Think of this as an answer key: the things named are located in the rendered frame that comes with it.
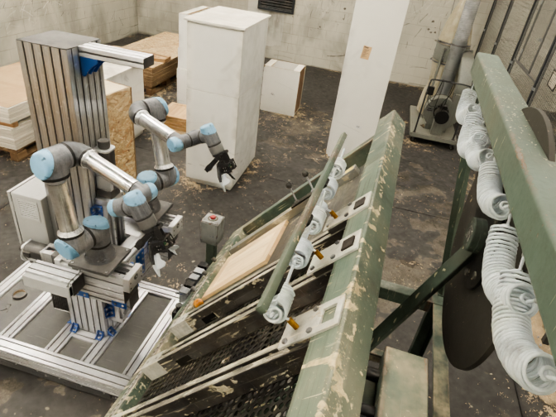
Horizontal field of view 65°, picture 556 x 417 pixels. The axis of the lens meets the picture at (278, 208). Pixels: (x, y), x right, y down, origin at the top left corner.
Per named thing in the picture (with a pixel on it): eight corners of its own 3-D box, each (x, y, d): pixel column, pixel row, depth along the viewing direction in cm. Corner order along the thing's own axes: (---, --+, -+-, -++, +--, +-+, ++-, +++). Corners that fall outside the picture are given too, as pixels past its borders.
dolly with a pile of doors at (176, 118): (173, 121, 637) (173, 101, 621) (206, 128, 630) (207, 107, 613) (152, 136, 586) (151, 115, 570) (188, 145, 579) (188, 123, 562)
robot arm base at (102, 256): (78, 261, 221) (75, 245, 216) (96, 243, 234) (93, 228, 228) (105, 268, 219) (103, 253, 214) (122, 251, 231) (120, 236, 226)
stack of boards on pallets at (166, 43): (165, 53, 930) (164, 31, 906) (210, 62, 915) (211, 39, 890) (96, 83, 727) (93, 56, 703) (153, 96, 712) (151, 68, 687)
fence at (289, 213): (236, 251, 268) (231, 246, 267) (360, 170, 217) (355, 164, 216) (232, 256, 263) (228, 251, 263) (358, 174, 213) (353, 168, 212)
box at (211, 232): (207, 232, 301) (208, 211, 291) (223, 237, 298) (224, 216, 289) (199, 242, 291) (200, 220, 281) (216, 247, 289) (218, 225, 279)
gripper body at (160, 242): (168, 254, 176) (155, 229, 171) (150, 256, 179) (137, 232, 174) (176, 243, 182) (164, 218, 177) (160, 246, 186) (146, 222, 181)
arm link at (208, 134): (205, 122, 229) (216, 121, 223) (213, 141, 233) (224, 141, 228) (194, 129, 224) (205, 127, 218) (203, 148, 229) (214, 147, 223)
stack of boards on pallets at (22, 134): (75, 85, 710) (69, 44, 675) (135, 98, 694) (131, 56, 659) (-60, 143, 507) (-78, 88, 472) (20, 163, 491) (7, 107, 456)
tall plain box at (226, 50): (213, 150, 574) (218, 6, 479) (256, 160, 565) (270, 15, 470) (183, 181, 500) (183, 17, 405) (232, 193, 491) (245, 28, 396)
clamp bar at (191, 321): (186, 327, 214) (151, 293, 209) (390, 213, 150) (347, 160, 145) (176, 342, 205) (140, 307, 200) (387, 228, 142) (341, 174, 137)
